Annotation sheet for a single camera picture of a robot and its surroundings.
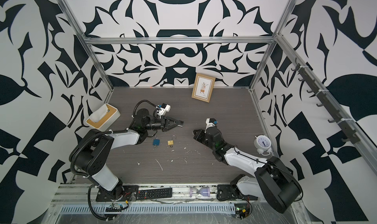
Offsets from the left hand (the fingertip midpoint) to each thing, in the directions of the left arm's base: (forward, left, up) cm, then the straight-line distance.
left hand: (181, 121), depth 77 cm
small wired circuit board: (-34, +32, -21) cm, 51 cm away
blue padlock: (-1, +16, -21) cm, 27 cm away
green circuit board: (-37, -28, -22) cm, 51 cm away
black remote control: (-29, +17, -19) cm, 39 cm away
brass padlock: (-2, +7, -21) cm, 22 cm away
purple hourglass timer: (-29, -10, -18) cm, 36 cm away
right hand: (0, -6, -10) cm, 11 cm away
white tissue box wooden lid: (+16, +53, -16) cm, 58 cm away
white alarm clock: (-5, -48, -19) cm, 52 cm away
